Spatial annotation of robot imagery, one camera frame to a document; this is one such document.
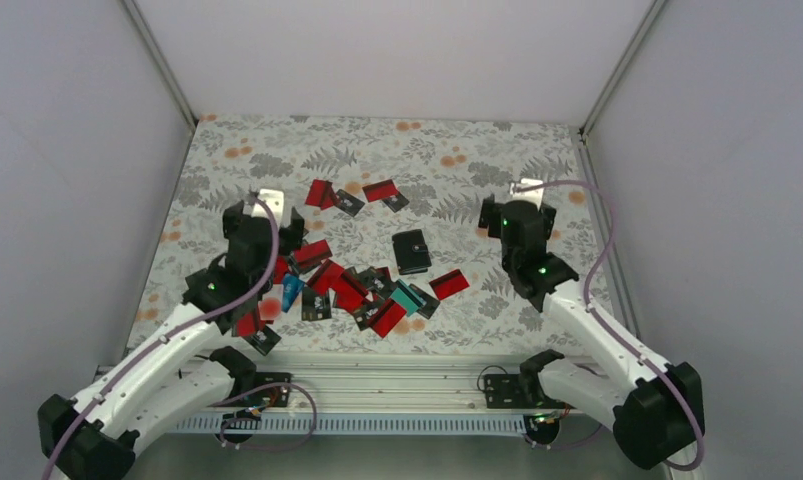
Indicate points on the black card holder wallet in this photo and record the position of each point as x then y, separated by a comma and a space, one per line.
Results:
411, 252

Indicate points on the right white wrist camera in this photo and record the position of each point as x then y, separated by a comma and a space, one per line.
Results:
527, 190

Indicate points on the black VIP card right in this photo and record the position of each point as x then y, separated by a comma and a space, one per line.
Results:
430, 304

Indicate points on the floral patterned table mat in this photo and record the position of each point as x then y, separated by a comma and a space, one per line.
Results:
444, 168

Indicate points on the red striped card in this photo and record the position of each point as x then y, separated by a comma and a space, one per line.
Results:
449, 284

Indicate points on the black vip card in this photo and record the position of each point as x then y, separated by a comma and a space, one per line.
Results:
315, 306
430, 304

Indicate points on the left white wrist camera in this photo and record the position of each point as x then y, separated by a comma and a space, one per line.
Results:
266, 203

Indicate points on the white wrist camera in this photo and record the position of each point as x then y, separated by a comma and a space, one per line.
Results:
266, 203
527, 190

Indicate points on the small black card top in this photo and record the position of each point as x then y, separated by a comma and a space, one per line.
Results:
396, 202

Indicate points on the red card far left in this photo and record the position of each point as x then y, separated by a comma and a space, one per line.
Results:
321, 194

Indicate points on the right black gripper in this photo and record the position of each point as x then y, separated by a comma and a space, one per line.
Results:
490, 212

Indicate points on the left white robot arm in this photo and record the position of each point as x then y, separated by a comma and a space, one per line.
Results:
99, 432

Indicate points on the aluminium rail frame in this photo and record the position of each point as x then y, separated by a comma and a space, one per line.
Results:
373, 383

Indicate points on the red black-stripe card top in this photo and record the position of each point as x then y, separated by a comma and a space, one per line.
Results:
380, 190

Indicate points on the red card middle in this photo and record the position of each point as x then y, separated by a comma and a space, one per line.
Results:
386, 317

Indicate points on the black card front left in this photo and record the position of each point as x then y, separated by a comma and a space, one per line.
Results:
264, 340

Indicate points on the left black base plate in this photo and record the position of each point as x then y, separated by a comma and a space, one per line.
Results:
261, 389

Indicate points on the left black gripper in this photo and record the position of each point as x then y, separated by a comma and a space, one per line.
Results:
290, 236

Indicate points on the black card near top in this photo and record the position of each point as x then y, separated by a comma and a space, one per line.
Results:
348, 203

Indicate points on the blue card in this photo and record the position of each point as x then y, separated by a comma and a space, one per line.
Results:
292, 286

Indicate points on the blue grey cable duct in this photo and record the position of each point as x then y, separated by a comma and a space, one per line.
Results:
475, 424

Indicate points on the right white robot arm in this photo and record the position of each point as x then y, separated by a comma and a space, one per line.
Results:
653, 408

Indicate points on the teal card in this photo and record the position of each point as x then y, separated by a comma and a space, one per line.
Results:
405, 296

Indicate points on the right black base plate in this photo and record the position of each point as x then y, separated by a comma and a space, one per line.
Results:
516, 392

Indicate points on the black VIP card front centre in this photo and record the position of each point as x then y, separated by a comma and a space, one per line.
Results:
315, 306

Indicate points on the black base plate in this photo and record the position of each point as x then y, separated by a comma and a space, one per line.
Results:
516, 392
261, 389

